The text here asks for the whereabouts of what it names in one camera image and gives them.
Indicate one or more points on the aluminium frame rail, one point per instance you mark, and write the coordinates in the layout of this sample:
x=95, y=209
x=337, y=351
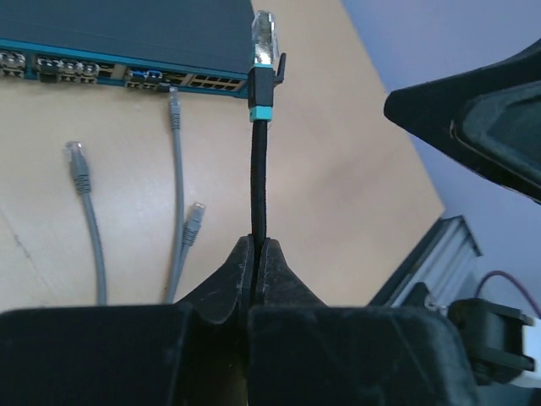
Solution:
x=433, y=274

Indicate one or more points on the teal network switch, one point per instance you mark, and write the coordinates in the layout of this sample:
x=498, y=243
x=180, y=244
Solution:
x=195, y=46

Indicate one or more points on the grey ethernet cable short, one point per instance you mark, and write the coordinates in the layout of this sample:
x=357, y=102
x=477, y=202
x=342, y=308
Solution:
x=190, y=232

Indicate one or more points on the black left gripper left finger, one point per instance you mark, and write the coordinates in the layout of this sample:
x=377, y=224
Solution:
x=186, y=353

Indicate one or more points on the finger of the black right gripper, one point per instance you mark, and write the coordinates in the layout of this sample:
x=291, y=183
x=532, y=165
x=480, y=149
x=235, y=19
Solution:
x=487, y=119

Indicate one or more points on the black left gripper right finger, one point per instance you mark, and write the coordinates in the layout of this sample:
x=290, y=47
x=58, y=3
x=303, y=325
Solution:
x=303, y=352

